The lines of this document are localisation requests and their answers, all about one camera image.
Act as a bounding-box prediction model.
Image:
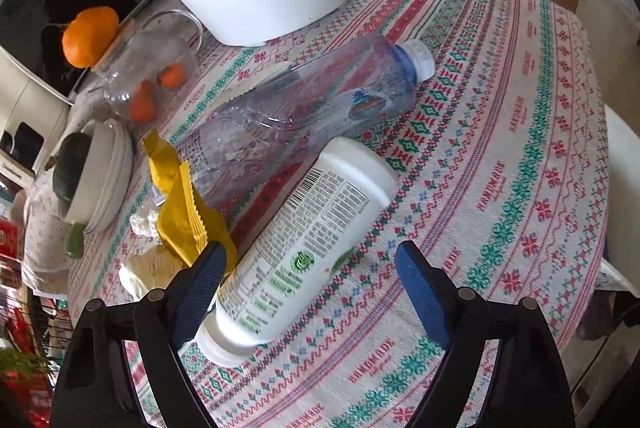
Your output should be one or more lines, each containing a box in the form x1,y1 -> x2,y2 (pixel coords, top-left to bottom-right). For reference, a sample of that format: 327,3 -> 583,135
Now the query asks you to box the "white yogurt bottle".
195,138 -> 399,368

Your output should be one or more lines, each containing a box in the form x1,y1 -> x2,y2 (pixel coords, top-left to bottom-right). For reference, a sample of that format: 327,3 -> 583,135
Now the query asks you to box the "patterned tablecloth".
156,0 -> 608,427

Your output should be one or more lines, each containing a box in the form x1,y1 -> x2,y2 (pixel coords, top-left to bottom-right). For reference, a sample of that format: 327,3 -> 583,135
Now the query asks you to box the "glass jar with lid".
91,9 -> 204,126

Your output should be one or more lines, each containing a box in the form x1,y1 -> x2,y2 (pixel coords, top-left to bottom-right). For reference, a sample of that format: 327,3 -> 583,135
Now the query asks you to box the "yellow snack wrapper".
142,129 -> 239,276

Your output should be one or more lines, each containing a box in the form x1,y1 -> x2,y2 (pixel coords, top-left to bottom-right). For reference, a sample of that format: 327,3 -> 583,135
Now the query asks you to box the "black wire rack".
1,282 -> 74,427

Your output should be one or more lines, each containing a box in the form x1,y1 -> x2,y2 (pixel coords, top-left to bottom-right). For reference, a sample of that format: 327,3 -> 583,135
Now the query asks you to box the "dark green squash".
52,132 -> 92,203

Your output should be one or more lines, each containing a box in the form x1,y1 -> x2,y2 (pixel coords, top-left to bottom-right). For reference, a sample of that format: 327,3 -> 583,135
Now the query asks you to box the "white trash bin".
597,106 -> 639,298

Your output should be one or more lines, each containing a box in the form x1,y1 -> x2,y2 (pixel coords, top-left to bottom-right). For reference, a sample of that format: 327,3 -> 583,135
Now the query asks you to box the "white tissue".
117,201 -> 189,302

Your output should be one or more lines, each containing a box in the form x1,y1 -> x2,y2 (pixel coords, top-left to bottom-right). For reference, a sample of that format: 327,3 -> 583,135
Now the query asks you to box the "floral pillow on table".
22,168 -> 73,299

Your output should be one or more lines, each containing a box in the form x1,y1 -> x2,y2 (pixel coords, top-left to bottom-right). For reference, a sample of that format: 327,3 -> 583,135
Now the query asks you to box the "white air fryer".
1,49 -> 70,176

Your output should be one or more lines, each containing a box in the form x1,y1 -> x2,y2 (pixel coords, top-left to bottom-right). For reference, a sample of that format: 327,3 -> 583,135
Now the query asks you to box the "large orange tangerine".
62,6 -> 119,68

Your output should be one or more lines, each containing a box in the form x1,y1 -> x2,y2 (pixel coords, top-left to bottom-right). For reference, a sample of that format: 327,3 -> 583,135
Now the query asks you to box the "clear plastic bottle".
176,35 -> 435,208

